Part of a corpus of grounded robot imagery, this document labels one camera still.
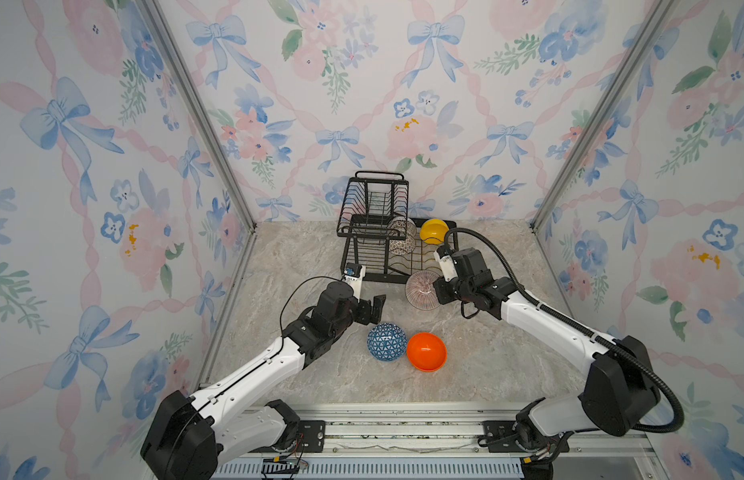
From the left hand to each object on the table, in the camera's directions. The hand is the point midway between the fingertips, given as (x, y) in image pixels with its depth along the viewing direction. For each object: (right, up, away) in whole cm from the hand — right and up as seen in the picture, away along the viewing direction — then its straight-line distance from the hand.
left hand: (371, 290), depth 79 cm
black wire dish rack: (+2, +14, +11) cm, 18 cm away
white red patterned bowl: (+11, +20, +36) cm, 42 cm away
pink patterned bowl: (+14, -1, +7) cm, 16 cm away
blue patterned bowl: (+5, -16, +10) cm, 20 cm away
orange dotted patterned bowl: (+10, +13, +31) cm, 35 cm away
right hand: (+19, +2, +8) cm, 20 cm away
